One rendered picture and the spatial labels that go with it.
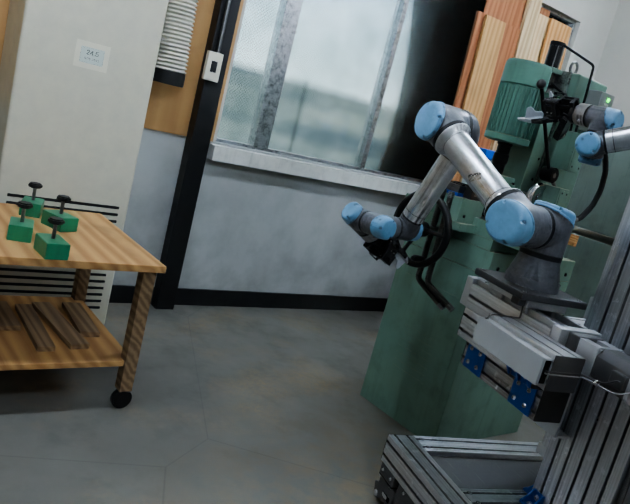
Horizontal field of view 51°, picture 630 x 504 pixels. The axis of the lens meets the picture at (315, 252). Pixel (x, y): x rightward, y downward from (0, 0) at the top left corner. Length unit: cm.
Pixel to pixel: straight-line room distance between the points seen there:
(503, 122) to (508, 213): 95
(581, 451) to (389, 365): 110
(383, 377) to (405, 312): 30
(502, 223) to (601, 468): 67
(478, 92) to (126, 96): 221
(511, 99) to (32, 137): 182
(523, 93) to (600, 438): 133
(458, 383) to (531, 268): 89
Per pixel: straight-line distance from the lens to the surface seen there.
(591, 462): 195
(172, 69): 303
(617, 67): 531
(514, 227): 175
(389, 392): 286
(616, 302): 191
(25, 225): 223
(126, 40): 284
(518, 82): 268
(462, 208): 251
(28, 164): 280
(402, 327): 279
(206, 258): 352
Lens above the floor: 113
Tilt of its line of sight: 12 degrees down
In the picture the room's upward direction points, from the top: 15 degrees clockwise
